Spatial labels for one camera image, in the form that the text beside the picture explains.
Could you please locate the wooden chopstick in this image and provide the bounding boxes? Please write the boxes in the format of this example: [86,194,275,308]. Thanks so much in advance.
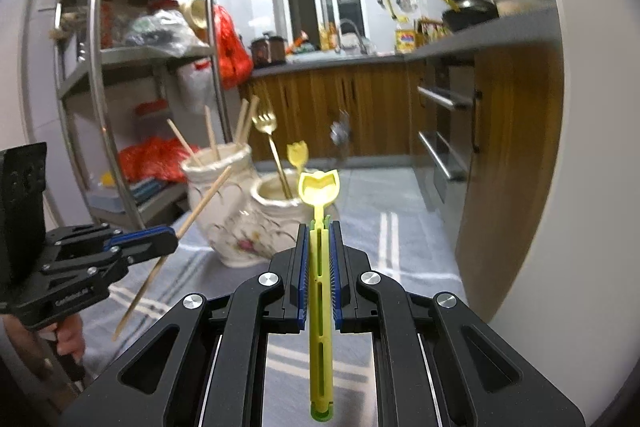
[166,118,204,167]
[204,105,220,161]
[110,163,234,343]
[235,95,259,145]

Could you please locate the gold fork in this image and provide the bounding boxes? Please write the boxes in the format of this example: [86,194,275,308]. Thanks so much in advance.
[252,96,292,199]

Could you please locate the steel kitchen faucet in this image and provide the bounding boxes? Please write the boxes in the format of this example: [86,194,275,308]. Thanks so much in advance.
[338,18,374,55]

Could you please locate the person's left hand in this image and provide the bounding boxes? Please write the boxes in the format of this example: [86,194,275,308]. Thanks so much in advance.
[1,314,86,369]

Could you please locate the red plastic bag on shelf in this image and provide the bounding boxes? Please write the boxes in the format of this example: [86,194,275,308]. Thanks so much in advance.
[118,136,189,183]

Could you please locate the cream ceramic double utensil holder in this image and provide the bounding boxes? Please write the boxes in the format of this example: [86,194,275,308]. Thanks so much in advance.
[180,143,314,268]

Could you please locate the steel shelving rack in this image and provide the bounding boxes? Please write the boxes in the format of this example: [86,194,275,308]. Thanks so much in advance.
[53,0,218,230]

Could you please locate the white plastic bag hanging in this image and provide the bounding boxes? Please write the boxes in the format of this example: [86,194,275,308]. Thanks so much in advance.
[177,60,215,115]

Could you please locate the hanging red plastic bag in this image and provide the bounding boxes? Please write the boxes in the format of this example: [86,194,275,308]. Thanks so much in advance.
[214,4,253,90]

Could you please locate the clear plastic bag on shelf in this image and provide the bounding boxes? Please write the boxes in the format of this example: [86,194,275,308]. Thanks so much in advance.
[124,10,205,57]

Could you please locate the electric pressure cooker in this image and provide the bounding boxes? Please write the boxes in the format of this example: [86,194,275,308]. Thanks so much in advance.
[250,32,286,68]

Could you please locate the wooden base cabinets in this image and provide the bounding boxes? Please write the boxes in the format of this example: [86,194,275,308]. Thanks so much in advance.
[242,43,564,320]

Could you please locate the built-in steel oven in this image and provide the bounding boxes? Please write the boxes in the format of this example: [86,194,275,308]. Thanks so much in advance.
[411,57,475,215]

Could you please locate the yellow oil bottle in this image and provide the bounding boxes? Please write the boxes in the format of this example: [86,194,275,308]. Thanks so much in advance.
[394,16,416,54]

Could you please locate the black wok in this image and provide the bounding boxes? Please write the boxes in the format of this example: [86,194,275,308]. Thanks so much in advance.
[442,0,499,32]

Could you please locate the white ceramic pot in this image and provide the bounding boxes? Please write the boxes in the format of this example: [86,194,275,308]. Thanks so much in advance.
[492,0,556,17]

